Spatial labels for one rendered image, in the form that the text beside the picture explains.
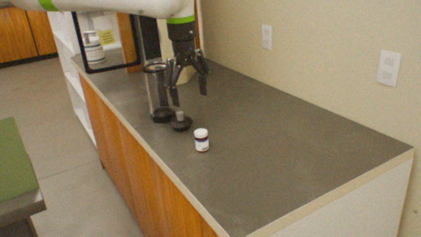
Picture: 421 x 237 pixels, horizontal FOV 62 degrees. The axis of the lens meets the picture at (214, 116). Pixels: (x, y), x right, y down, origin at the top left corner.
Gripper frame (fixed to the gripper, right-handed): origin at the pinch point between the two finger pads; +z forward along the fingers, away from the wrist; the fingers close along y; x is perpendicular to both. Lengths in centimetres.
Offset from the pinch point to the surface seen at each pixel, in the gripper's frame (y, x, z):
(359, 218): -18, 56, 33
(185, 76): -33, -46, 12
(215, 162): 7.3, 19.2, 15.8
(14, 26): -74, -550, 42
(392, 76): -46, 49, -3
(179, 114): 0.4, -7.2, 9.1
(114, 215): 5, -95, 109
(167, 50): -25, -48, -3
